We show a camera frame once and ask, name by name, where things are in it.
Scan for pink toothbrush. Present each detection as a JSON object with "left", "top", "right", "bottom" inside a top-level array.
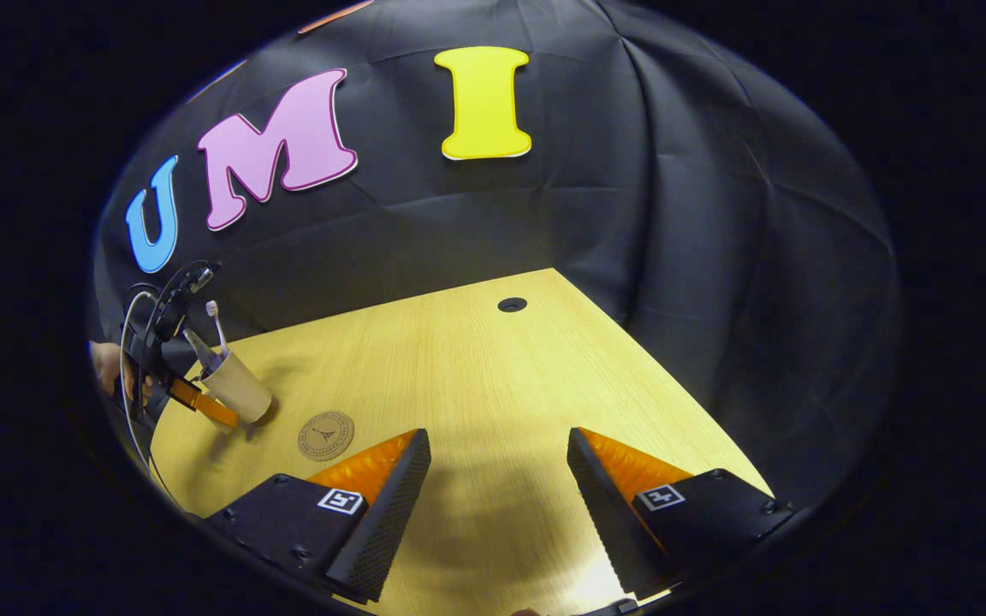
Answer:
[{"left": 205, "top": 300, "right": 230, "bottom": 358}]

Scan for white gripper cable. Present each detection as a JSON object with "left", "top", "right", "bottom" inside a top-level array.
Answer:
[{"left": 118, "top": 291, "right": 179, "bottom": 507}]

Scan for round brown coaster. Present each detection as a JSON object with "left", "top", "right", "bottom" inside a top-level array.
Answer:
[{"left": 298, "top": 412, "right": 355, "bottom": 462}]

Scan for yellow wooden desktop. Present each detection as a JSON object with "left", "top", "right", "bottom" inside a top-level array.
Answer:
[{"left": 151, "top": 268, "right": 775, "bottom": 616}]

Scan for beige cup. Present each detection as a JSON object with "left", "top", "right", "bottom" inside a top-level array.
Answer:
[{"left": 199, "top": 349, "right": 273, "bottom": 425}]

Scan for black backdrop cloth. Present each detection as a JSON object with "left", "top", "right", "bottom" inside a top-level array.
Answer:
[{"left": 91, "top": 0, "right": 900, "bottom": 514}]

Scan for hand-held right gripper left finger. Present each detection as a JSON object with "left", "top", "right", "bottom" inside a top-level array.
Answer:
[{"left": 206, "top": 428, "right": 432, "bottom": 604}]

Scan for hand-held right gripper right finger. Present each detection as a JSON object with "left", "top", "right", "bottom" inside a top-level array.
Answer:
[{"left": 567, "top": 428, "right": 795, "bottom": 601}]

